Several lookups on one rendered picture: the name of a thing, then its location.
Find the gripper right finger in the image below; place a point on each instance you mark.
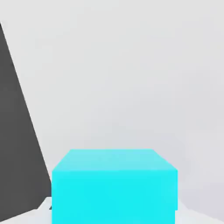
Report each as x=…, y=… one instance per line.
x=185, y=217

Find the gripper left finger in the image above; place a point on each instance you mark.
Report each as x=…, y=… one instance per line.
x=40, y=217

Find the small cyan cube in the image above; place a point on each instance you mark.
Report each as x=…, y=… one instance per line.
x=113, y=192

